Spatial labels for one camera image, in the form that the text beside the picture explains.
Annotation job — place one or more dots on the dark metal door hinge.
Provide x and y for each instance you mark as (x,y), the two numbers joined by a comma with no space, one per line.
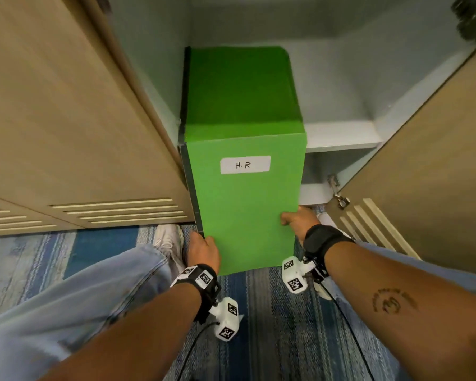
(472,17)

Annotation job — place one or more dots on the person's right forearm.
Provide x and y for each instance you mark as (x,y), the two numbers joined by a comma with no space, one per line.
(412,313)

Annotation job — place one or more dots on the silver door hinge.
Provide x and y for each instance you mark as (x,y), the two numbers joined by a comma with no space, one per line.
(337,192)

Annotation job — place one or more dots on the person's right thumb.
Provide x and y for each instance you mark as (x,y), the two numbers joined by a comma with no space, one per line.
(290,218)

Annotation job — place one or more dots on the wooden cabinet door with hinge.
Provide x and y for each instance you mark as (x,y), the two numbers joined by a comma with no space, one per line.
(440,174)

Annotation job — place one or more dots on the white cabinet body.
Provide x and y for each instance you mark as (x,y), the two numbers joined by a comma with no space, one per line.
(341,67)

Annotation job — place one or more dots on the white paper label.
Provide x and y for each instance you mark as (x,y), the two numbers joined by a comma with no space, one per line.
(245,165)

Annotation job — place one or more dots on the person's left hand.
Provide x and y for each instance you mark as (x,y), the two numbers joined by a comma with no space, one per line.
(202,253)

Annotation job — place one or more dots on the white cabinet shelf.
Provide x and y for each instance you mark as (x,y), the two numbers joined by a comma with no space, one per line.
(341,134)

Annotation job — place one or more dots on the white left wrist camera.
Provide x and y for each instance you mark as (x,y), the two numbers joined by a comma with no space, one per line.
(227,319)

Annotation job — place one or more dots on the large wooden cabinet door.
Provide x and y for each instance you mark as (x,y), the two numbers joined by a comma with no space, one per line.
(71,115)

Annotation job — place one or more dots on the person's right hand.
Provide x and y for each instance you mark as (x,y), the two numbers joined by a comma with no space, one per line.
(303,222)

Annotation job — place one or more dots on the white sneaker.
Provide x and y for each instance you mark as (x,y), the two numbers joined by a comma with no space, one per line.
(168,242)

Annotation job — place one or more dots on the wooden slatted cabinet door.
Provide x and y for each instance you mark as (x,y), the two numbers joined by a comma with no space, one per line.
(12,222)

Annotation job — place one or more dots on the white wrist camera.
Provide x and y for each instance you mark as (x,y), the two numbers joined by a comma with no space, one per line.
(295,275)
(227,319)

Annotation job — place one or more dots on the person's left thumb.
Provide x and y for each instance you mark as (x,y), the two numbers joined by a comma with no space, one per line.
(210,244)

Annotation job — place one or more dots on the green cardboard box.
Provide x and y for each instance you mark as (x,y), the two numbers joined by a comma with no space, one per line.
(242,115)

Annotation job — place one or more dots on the person's jeans leg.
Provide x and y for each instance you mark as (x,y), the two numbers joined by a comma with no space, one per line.
(452,273)
(71,305)

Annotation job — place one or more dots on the person's left forearm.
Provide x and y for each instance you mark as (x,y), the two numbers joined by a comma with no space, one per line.
(142,337)

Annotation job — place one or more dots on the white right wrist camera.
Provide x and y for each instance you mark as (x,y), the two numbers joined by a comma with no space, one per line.
(295,275)

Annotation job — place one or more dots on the person's right jeans leg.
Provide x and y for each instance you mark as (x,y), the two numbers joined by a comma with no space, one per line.
(452,273)

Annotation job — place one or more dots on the person's left jeans leg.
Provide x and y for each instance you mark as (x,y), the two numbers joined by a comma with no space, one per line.
(71,305)

